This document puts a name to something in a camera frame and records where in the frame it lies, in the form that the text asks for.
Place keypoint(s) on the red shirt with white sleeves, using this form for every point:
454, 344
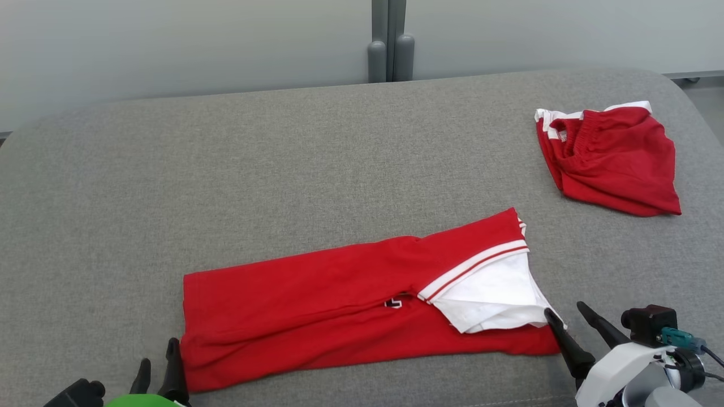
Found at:
317, 305

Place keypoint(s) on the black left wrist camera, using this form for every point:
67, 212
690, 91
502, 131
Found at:
76, 394

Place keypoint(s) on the grey partition foot with caster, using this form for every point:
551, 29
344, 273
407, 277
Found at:
693, 76

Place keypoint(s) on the red shorts with white stripe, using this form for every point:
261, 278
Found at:
622, 164

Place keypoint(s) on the teal right camera connector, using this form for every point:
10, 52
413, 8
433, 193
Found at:
681, 339

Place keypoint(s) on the grey partition post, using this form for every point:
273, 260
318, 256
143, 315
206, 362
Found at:
390, 39

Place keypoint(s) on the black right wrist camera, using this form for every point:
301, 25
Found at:
647, 325

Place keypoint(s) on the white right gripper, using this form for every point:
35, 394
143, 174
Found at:
616, 370

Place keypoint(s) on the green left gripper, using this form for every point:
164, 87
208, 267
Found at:
141, 401

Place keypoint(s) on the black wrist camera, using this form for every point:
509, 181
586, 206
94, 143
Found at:
647, 325
76, 394

